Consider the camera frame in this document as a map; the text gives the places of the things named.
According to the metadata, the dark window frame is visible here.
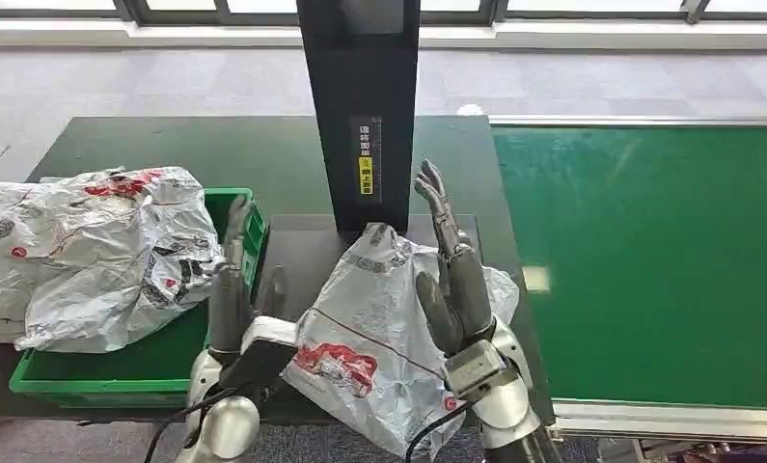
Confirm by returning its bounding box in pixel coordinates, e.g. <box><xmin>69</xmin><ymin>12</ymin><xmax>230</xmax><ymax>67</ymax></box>
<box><xmin>0</xmin><ymin>0</ymin><xmax>767</xmax><ymax>29</ymax></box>

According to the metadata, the green plastic crate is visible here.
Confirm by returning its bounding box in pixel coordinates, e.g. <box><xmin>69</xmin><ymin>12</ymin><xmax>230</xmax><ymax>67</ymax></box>
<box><xmin>8</xmin><ymin>185</ymin><xmax>270</xmax><ymax>411</ymax></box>

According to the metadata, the white parcel bag black print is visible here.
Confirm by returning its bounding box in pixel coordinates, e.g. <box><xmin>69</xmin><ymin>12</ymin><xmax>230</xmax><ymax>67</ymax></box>
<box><xmin>13</xmin><ymin>165</ymin><xmax>227</xmax><ymax>355</ymax></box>

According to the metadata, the black yellow column label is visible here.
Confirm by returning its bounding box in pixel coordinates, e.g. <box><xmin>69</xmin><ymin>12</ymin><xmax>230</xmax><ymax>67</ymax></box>
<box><xmin>349</xmin><ymin>115</ymin><xmax>385</xmax><ymax>205</ymax></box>

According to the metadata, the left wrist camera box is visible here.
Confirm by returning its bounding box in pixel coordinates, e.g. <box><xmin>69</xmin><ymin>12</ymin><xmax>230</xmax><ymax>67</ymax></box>
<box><xmin>219</xmin><ymin>316</ymin><xmax>300</xmax><ymax>393</ymax></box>

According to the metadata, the white parcel bag red print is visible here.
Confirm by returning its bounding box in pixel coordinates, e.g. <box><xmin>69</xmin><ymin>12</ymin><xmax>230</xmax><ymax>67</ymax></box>
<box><xmin>282</xmin><ymin>221</ymin><xmax>522</xmax><ymax>463</ymax></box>

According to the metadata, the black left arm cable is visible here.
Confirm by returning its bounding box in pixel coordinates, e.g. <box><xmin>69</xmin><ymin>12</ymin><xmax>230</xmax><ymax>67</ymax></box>
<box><xmin>142</xmin><ymin>386</ymin><xmax>238</xmax><ymax>463</ymax></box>

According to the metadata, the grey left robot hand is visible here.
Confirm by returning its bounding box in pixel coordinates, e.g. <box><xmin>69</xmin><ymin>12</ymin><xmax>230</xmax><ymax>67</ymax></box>
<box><xmin>206</xmin><ymin>194</ymin><xmax>289</xmax><ymax>358</ymax></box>

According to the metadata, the black scanner column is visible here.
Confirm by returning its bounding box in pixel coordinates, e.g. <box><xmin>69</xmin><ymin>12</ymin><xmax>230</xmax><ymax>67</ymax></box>
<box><xmin>295</xmin><ymin>0</ymin><xmax>422</xmax><ymax>242</ymax></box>

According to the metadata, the silver conveyor frame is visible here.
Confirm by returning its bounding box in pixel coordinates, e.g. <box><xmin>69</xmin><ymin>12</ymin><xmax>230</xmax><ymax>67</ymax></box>
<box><xmin>486</xmin><ymin>114</ymin><xmax>767</xmax><ymax>448</ymax></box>

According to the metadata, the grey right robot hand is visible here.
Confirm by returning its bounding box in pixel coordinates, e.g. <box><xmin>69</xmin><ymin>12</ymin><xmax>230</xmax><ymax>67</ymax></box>
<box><xmin>413</xmin><ymin>157</ymin><xmax>498</xmax><ymax>359</ymax></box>

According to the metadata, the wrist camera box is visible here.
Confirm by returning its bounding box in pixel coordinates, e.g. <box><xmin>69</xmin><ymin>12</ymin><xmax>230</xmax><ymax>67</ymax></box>
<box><xmin>219</xmin><ymin>316</ymin><xmax>300</xmax><ymax>393</ymax></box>
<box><xmin>443</xmin><ymin>339</ymin><xmax>520</xmax><ymax>405</ymax></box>

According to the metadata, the black scanner base plate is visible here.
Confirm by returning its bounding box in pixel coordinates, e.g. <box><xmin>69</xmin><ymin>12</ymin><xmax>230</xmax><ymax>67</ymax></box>
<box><xmin>252</xmin><ymin>213</ymin><xmax>488</xmax><ymax>412</ymax></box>

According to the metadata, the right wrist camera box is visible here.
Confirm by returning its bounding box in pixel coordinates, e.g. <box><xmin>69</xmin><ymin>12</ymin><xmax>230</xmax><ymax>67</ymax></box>
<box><xmin>443</xmin><ymin>339</ymin><xmax>520</xmax><ymax>405</ymax></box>

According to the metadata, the green conveyor belt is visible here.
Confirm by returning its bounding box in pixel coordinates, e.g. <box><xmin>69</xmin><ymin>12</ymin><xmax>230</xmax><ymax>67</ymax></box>
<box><xmin>491</xmin><ymin>124</ymin><xmax>767</xmax><ymax>412</ymax></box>

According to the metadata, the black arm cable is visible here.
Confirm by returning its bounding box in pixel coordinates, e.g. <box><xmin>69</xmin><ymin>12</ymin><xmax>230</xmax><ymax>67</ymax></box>
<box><xmin>404</xmin><ymin>398</ymin><xmax>479</xmax><ymax>463</ymax></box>
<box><xmin>142</xmin><ymin>386</ymin><xmax>238</xmax><ymax>463</ymax></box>

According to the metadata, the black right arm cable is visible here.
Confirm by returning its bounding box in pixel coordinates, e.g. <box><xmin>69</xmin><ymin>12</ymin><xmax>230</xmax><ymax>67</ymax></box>
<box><xmin>404</xmin><ymin>398</ymin><xmax>479</xmax><ymax>463</ymax></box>

